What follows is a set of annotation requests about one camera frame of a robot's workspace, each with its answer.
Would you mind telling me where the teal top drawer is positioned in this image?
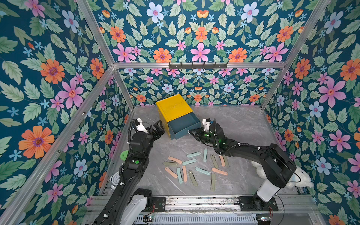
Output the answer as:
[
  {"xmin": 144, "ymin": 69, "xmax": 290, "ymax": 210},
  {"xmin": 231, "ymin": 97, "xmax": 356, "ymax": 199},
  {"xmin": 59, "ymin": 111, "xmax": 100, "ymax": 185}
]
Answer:
[{"xmin": 168, "ymin": 112, "xmax": 201, "ymax": 140}]

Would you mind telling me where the yellow drawer cabinet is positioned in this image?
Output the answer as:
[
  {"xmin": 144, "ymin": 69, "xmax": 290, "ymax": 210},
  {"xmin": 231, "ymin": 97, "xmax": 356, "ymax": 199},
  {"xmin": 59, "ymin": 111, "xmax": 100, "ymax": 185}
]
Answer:
[{"xmin": 156, "ymin": 94, "xmax": 193, "ymax": 139}]

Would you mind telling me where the olive knife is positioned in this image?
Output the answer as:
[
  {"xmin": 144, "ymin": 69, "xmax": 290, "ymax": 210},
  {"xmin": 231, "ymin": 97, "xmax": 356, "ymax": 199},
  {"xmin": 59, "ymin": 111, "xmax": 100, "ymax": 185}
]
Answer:
[
  {"xmin": 211, "ymin": 154, "xmax": 219, "ymax": 169},
  {"xmin": 223, "ymin": 156, "xmax": 229, "ymax": 167},
  {"xmin": 163, "ymin": 161, "xmax": 179, "ymax": 167},
  {"xmin": 211, "ymin": 173, "xmax": 216, "ymax": 191},
  {"xmin": 188, "ymin": 170, "xmax": 198, "ymax": 187}
]

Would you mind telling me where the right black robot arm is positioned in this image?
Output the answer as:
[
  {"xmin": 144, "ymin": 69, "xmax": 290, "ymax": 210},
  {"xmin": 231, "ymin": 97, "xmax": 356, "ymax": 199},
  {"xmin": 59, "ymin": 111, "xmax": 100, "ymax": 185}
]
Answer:
[{"xmin": 188, "ymin": 119, "xmax": 296, "ymax": 211}]

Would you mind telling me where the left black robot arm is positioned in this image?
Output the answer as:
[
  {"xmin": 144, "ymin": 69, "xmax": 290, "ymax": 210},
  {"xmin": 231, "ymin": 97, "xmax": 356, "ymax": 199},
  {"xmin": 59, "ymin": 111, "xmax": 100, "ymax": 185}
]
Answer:
[{"xmin": 93, "ymin": 119, "xmax": 165, "ymax": 225}]

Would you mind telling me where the green lid small jar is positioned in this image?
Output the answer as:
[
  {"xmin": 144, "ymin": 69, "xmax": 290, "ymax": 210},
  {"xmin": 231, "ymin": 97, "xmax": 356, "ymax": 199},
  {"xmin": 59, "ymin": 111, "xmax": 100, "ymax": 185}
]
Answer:
[{"xmin": 120, "ymin": 151, "xmax": 128, "ymax": 161}]

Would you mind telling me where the mint knife upper center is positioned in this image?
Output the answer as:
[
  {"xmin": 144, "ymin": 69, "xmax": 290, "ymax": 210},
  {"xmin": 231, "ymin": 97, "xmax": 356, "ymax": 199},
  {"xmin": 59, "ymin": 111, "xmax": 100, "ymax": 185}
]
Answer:
[{"xmin": 187, "ymin": 151, "xmax": 201, "ymax": 158}]

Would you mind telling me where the pink knife upper left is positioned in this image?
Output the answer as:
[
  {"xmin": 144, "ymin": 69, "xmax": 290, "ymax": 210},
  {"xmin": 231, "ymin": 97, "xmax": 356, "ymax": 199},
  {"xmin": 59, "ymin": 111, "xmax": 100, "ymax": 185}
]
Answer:
[{"xmin": 168, "ymin": 157, "xmax": 182, "ymax": 165}]

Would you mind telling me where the pink knife lower right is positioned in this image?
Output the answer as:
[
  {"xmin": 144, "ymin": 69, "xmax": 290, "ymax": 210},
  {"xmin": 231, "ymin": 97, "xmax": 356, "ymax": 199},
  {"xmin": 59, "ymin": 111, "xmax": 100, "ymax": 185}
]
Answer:
[{"xmin": 212, "ymin": 168, "xmax": 228, "ymax": 176}]

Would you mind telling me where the mint knife diagonal center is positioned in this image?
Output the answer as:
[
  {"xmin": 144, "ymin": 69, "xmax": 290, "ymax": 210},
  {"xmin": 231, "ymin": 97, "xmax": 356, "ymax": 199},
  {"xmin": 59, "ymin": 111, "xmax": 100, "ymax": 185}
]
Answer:
[{"xmin": 195, "ymin": 167, "xmax": 211, "ymax": 176}]

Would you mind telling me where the pink knife vertical center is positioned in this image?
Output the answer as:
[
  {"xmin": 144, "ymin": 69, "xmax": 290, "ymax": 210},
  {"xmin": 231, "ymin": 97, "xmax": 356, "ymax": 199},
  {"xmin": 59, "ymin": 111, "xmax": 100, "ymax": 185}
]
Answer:
[{"xmin": 182, "ymin": 166, "xmax": 188, "ymax": 182}]

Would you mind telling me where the white round disc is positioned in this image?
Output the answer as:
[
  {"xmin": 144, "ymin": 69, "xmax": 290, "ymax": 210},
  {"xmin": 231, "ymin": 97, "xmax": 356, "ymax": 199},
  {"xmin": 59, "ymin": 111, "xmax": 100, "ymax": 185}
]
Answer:
[{"xmin": 110, "ymin": 172, "xmax": 121, "ymax": 190}]

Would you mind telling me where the white plush toy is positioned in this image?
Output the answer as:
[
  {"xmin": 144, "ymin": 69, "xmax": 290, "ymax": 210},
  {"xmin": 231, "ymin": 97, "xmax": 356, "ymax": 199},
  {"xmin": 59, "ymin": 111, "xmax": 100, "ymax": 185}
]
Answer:
[{"xmin": 251, "ymin": 161, "xmax": 314, "ymax": 188}]

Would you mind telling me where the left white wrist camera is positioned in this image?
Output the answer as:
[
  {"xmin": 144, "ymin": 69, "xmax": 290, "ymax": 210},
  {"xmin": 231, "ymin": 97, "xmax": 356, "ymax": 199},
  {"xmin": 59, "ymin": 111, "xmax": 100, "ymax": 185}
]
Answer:
[{"xmin": 135, "ymin": 118, "xmax": 149, "ymax": 134}]

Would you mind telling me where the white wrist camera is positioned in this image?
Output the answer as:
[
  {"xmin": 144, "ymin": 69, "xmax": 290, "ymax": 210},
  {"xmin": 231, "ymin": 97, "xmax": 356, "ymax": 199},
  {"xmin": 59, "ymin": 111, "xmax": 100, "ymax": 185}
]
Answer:
[
  {"xmin": 202, "ymin": 118, "xmax": 212, "ymax": 132},
  {"xmin": 135, "ymin": 118, "xmax": 149, "ymax": 134}
]

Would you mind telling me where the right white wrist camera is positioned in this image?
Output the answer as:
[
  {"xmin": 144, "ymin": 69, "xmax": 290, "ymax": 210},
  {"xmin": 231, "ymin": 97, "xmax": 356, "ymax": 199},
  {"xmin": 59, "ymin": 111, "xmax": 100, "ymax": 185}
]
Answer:
[{"xmin": 202, "ymin": 118, "xmax": 212, "ymax": 132}]

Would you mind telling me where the black hook rail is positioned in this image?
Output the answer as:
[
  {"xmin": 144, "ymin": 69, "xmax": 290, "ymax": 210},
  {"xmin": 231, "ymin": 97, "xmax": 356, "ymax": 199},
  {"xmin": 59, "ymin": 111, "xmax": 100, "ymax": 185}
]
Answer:
[{"xmin": 168, "ymin": 62, "xmax": 228, "ymax": 70}]

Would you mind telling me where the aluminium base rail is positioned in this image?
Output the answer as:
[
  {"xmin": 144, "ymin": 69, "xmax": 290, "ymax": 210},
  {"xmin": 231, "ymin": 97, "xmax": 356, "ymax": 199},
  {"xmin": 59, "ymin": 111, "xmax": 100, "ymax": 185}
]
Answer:
[{"xmin": 84, "ymin": 194, "xmax": 318, "ymax": 214}]

